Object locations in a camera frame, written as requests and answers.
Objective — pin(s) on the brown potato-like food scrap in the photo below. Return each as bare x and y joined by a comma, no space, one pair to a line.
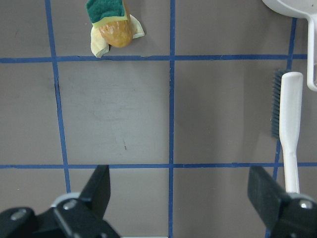
118,33

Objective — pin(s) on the white plastic dustpan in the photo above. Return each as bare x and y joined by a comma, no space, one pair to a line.
302,9

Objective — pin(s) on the green yellow sponge piece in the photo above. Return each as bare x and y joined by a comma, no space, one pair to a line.
102,12

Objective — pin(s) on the pale yellow peel scrap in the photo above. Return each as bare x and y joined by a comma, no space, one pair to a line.
100,47

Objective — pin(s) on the white hand brush dark bristles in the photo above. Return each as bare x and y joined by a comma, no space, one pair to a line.
285,121

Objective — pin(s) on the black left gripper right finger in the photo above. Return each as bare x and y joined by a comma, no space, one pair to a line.
284,214

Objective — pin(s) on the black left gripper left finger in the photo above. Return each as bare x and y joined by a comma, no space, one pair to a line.
81,216

